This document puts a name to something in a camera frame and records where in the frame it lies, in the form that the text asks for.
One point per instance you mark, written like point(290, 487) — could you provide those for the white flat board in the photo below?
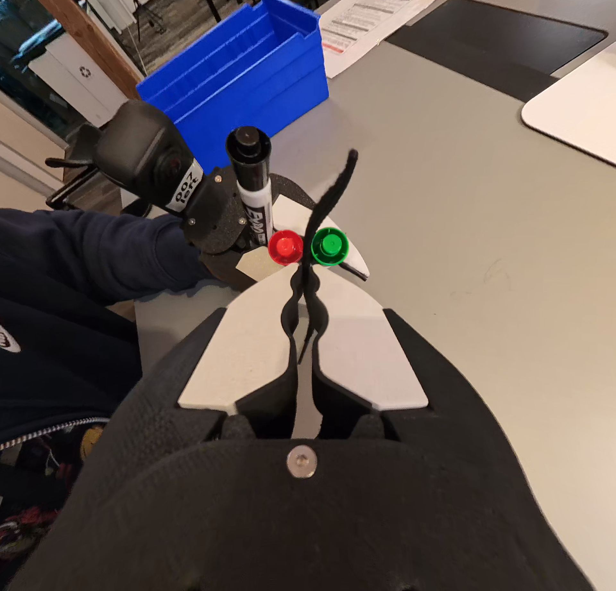
point(577, 105)

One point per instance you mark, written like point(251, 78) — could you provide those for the green dry erase marker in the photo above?
point(329, 246)

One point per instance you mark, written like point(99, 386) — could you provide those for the blue plastic bin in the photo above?
point(250, 71)

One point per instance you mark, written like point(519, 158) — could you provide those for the wooden post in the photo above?
point(82, 28)

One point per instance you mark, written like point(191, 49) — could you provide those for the person's torso in navy hoodie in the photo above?
point(57, 369)

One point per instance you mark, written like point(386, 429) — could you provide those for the black desk mat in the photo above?
point(495, 42)

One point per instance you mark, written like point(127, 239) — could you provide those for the black dry erase marker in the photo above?
point(252, 187)

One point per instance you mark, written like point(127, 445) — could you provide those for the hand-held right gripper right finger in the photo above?
point(370, 355)

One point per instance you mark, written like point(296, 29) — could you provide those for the red dry erase marker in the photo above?
point(285, 248)

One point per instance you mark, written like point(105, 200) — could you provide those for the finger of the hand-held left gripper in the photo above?
point(257, 264)
point(288, 213)

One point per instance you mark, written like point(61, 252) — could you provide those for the printed paper sheet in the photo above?
point(380, 9)

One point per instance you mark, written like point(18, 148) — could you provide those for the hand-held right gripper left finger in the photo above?
point(240, 350)

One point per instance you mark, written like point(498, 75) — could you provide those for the person's left forearm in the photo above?
point(96, 249)

